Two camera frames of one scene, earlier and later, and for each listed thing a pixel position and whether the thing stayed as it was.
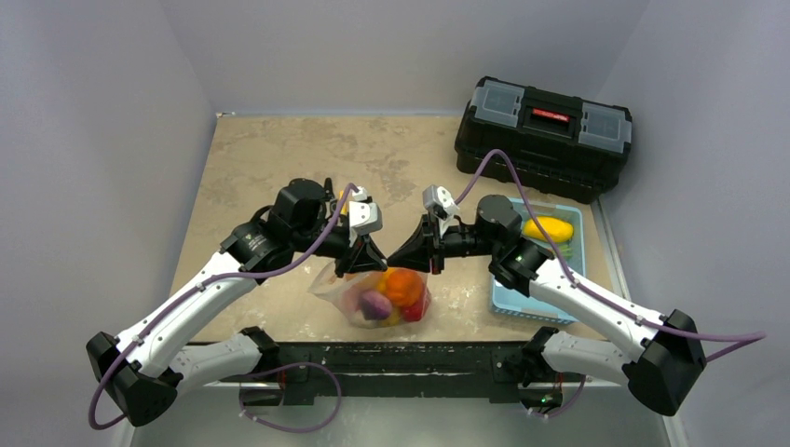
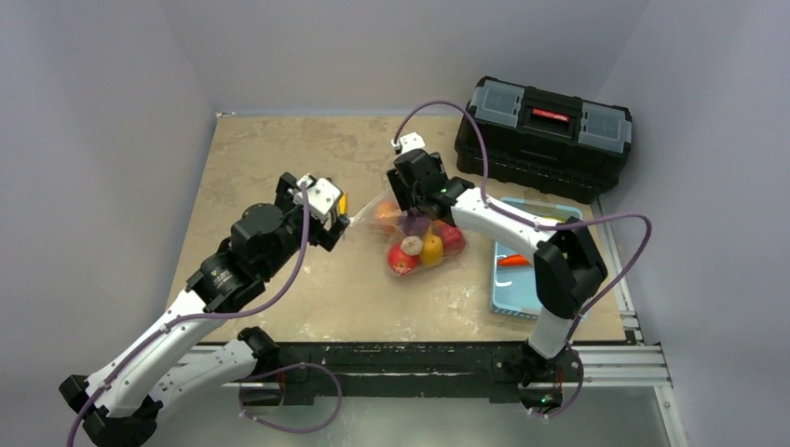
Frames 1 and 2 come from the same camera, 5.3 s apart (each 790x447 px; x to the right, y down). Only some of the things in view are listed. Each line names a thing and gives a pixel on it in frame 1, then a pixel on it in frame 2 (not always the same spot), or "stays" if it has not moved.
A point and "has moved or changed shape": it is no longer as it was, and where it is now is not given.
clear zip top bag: x=380 y=298 has moved or changed shape
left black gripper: x=358 y=258 → x=285 y=198
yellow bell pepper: x=394 y=317 has moved or changed shape
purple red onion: x=374 y=305 → x=414 y=224
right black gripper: x=436 y=240 → x=411 y=194
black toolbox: x=560 y=144 stays
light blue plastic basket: x=571 y=252 stays
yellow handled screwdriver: x=344 y=210 stays
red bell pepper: x=417 y=310 has moved or changed shape
